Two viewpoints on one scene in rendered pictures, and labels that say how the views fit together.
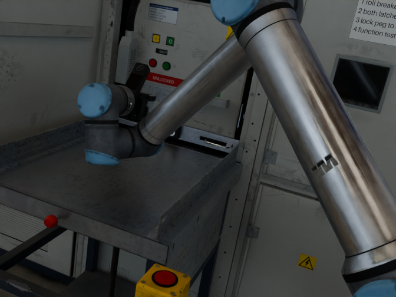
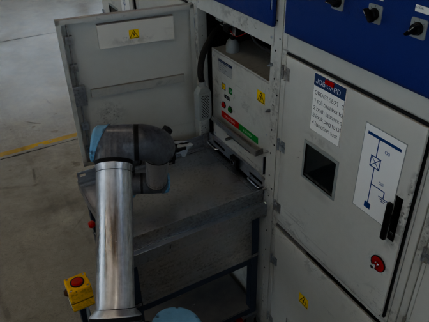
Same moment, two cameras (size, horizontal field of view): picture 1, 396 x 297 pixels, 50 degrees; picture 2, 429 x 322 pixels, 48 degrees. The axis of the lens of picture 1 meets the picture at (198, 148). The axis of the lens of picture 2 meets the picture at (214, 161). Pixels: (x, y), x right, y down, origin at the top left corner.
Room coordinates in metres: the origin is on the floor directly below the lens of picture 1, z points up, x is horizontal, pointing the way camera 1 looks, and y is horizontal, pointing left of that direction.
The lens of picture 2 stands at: (0.15, -1.17, 2.19)
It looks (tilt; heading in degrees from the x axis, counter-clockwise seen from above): 33 degrees down; 44
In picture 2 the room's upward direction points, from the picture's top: 1 degrees counter-clockwise
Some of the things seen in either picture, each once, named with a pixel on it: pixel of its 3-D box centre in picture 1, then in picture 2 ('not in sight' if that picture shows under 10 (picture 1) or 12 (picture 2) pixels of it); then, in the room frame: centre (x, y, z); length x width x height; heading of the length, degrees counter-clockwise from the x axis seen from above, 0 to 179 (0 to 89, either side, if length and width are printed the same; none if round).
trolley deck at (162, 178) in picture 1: (125, 175); (168, 197); (1.30, 0.22, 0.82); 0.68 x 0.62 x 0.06; 162
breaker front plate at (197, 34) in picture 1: (184, 68); (238, 114); (1.66, 0.11, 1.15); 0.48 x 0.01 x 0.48; 73
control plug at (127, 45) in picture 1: (127, 60); (203, 102); (1.66, 0.33, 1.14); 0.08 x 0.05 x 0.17; 163
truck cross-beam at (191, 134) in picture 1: (176, 129); (240, 159); (1.68, 0.10, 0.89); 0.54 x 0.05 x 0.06; 73
